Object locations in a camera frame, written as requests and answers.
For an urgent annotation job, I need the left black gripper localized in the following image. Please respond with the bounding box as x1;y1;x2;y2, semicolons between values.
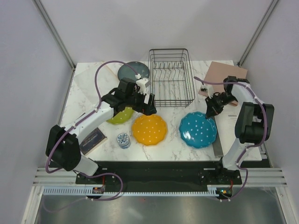
125;87;156;116

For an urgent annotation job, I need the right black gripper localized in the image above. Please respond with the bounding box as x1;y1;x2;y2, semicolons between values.
205;92;236;119

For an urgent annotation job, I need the blue polka dot plate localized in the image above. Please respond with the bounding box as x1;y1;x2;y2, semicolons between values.
178;112;217;149

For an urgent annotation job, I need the orange polka dot plate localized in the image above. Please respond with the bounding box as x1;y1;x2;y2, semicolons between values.
131;114;168;146

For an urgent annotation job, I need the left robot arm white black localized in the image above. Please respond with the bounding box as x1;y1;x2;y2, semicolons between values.
45;78;157;183

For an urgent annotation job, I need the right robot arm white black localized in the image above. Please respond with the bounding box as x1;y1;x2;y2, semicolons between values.
205;76;275;184

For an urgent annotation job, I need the green polka dot plate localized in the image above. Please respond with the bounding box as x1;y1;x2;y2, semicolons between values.
107;107;134;125

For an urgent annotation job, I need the grey metal bar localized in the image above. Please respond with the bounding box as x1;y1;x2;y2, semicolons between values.
212;137;224;157

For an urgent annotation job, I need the dark grey round plate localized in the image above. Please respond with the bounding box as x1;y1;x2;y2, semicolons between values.
117;62;150;81

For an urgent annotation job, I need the blue white ceramic cup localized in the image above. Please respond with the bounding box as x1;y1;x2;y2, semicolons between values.
116;133;131;149

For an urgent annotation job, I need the dark hardcover book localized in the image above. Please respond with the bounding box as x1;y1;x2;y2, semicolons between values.
79;128;107;156

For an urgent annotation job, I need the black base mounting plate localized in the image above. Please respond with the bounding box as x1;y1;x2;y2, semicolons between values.
76;161;242;191

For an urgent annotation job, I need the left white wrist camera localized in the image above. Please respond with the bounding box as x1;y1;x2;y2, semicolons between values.
136;78;151;95

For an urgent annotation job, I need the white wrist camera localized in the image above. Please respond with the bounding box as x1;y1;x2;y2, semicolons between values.
199;84;214;98
136;78;151;95

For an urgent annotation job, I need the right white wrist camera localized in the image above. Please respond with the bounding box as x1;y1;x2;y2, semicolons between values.
199;84;214;98

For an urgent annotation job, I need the black wire dish rack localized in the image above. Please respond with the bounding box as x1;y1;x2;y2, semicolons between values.
148;48;195;107

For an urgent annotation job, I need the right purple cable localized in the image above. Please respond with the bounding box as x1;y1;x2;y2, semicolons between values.
193;76;269;203

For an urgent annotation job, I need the purple cable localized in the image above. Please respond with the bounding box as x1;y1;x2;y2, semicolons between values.
45;60;141;173
193;76;269;203

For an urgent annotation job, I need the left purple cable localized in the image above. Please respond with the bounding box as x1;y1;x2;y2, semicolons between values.
45;60;141;173

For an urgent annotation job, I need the white slotted cable duct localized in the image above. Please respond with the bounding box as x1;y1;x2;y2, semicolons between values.
43;186;223;196

